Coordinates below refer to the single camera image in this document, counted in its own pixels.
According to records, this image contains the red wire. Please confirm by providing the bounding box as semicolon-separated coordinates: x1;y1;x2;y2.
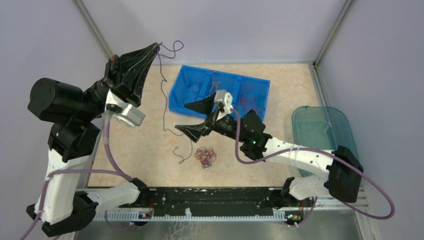
238;84;263;114

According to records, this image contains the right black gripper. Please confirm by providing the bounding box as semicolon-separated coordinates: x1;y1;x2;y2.
175;93;247;143

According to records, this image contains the thin dark purple wire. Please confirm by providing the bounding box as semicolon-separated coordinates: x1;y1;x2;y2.
185;81;204;104

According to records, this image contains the blue three-compartment plastic bin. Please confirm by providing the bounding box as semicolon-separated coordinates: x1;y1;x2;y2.
168;65;271;120

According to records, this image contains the aluminium frame rail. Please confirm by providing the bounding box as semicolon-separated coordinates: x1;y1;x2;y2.
68;187;370;211

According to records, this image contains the right aluminium corner post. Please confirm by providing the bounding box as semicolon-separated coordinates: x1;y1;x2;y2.
314;0;356;68

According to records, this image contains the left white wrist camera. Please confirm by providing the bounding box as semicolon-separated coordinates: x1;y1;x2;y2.
104;90;146;128

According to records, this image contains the yellow wire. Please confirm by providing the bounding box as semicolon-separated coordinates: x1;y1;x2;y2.
206;71;234;100

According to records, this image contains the left aluminium corner post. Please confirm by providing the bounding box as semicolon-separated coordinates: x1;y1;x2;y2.
72;0;113;59

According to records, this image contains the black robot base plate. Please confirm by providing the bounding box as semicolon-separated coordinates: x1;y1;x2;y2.
117;186;314;218

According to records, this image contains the teal transparent plastic tray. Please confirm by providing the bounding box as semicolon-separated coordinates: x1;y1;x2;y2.
291;105;358;158

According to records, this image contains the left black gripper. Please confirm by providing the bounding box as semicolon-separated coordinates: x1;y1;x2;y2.
75;41;160;122

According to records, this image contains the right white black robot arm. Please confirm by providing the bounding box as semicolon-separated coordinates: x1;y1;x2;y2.
175;90;364;206

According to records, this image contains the coloured wire ball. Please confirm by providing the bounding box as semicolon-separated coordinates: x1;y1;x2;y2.
194;147;217;169

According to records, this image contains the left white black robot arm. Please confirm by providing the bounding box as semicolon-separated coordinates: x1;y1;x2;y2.
26;42;160;239

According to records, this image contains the aluminium corner post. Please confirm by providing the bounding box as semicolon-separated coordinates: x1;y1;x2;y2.
314;0;356;68
72;0;113;59

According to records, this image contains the white toothed cable duct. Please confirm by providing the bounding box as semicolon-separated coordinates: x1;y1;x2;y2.
79;209;289;222

